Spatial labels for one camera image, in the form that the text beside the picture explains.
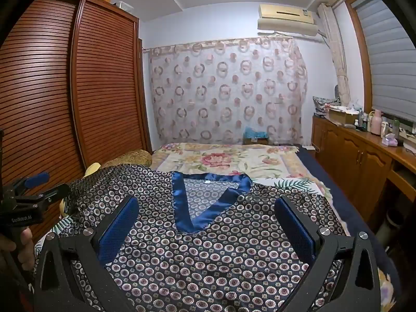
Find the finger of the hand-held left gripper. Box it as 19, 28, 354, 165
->
5, 172, 50, 199
18, 184, 70, 210

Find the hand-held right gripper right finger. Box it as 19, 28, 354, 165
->
275, 196, 381, 312

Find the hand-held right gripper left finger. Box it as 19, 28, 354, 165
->
34, 196, 140, 312

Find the navy circle-print shirt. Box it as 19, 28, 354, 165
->
52, 164, 352, 312

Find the person's left hand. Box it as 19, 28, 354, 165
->
0, 226, 36, 271

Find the yellow plush toy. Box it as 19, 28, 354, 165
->
58, 162, 102, 218

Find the wooden sideboard cabinet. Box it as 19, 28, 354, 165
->
311, 114, 416, 231

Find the floral blanket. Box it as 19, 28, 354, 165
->
151, 142, 326, 183

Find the teal cloth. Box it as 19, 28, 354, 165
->
244, 127, 270, 140

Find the wooden louvered wardrobe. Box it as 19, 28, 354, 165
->
0, 0, 153, 244

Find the patterned fabric bag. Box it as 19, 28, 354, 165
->
313, 96, 342, 116

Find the pink thermos bottle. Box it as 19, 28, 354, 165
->
370, 110, 384, 136

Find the circle-print sheer curtain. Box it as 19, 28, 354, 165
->
148, 36, 308, 145

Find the beige tied curtain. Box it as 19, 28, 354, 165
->
317, 3, 352, 100

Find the grey window blind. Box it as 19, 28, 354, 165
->
353, 0, 416, 122

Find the beige wall air conditioner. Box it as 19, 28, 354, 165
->
257, 4, 317, 35

